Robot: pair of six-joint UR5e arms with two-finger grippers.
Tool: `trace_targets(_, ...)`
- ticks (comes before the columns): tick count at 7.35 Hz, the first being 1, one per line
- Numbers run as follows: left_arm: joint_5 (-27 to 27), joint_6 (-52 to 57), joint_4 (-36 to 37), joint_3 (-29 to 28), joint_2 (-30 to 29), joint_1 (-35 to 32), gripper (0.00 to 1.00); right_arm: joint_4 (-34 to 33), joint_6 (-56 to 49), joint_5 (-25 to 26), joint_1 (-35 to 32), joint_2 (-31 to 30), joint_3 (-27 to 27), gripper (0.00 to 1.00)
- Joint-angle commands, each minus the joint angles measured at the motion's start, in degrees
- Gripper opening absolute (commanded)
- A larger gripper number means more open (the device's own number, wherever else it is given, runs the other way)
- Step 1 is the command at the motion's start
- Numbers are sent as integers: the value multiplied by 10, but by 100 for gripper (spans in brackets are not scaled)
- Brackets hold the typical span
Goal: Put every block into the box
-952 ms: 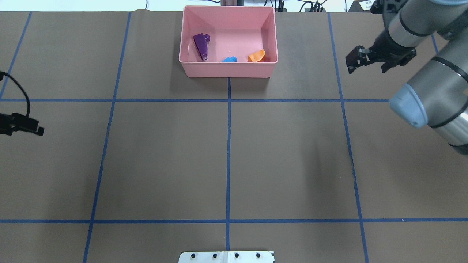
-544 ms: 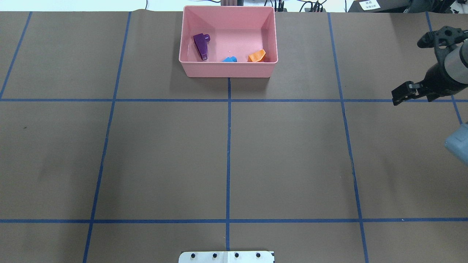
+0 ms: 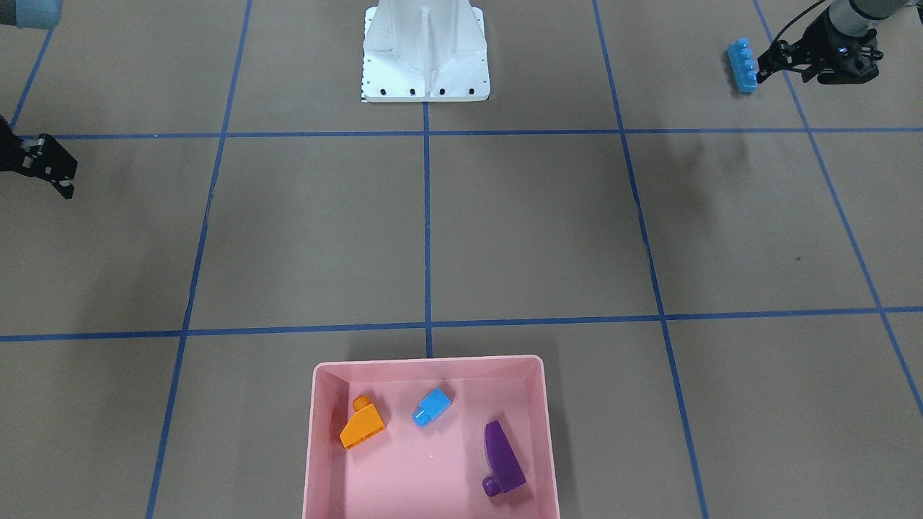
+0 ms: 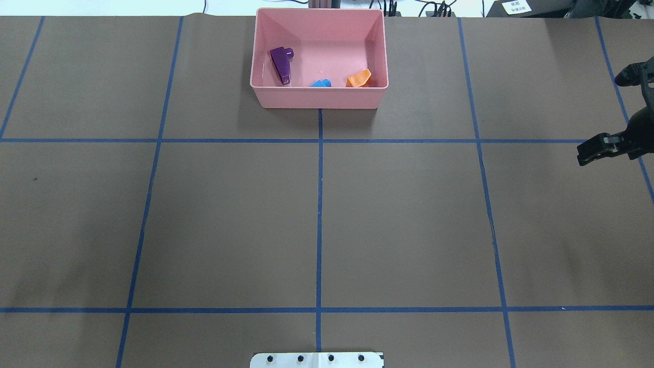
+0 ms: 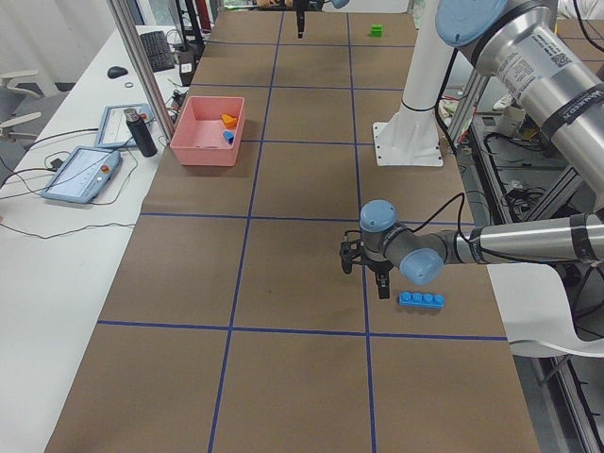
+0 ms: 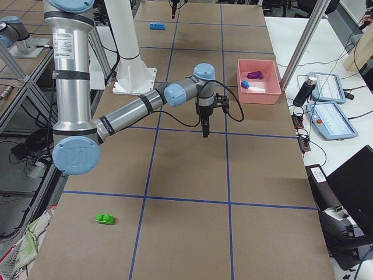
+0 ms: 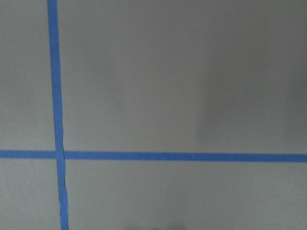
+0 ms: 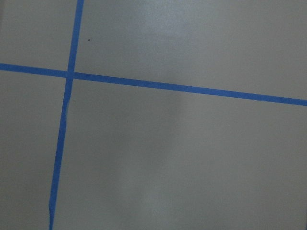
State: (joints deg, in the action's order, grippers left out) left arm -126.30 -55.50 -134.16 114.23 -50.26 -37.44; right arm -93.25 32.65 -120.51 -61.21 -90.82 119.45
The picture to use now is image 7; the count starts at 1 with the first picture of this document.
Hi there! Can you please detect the blue tape line crossing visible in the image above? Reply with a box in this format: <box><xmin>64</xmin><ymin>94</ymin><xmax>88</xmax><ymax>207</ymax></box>
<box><xmin>64</xmin><ymin>151</ymin><xmax>307</xmax><ymax>163</ymax></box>

